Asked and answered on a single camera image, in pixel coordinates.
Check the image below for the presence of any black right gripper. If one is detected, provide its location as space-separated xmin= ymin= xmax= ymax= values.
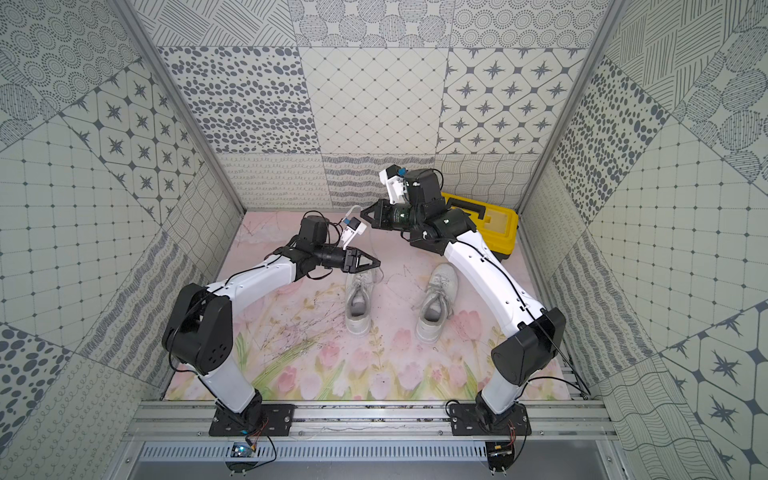
xmin=360 ymin=199 xmax=423 ymax=232

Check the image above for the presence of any white sneaker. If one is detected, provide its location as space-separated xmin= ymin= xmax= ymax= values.
xmin=343 ymin=209 xmax=385 ymax=336
xmin=415 ymin=263 xmax=459 ymax=343

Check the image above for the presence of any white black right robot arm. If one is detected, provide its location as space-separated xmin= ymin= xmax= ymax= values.
xmin=361 ymin=164 xmax=566 ymax=436

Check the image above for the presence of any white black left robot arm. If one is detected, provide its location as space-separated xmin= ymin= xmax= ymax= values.
xmin=162 ymin=213 xmax=380 ymax=440

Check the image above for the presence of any pink floral table mat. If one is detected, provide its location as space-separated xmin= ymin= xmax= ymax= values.
xmin=164 ymin=209 xmax=571 ymax=403

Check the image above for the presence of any yellow black plastic toolbox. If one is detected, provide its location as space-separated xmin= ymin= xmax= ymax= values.
xmin=442 ymin=193 xmax=519 ymax=261

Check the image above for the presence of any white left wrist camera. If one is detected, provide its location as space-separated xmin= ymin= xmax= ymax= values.
xmin=339 ymin=217 xmax=367 ymax=250

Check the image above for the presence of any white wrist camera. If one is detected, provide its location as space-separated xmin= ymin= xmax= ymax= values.
xmin=379 ymin=164 xmax=409 ymax=205
xmin=339 ymin=217 xmax=367 ymax=250

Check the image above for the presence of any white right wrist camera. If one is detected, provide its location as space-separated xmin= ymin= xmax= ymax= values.
xmin=379 ymin=164 xmax=409 ymax=205

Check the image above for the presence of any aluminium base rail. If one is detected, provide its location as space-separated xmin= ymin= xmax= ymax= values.
xmin=124 ymin=400 xmax=618 ymax=463

